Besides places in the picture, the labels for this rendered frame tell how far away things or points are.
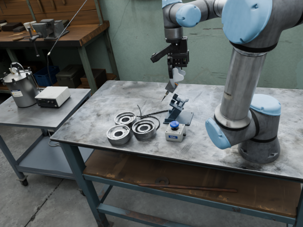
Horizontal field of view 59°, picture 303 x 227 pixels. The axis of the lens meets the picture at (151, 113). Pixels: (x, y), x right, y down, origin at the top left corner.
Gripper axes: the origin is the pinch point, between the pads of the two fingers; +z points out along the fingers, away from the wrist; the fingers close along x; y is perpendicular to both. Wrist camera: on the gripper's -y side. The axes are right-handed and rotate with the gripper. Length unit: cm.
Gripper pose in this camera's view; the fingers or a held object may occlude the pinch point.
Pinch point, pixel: (172, 83)
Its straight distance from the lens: 120.0
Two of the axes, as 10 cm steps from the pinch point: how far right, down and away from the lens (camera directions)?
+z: 1.1, 8.7, 4.8
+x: 2.5, -4.9, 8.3
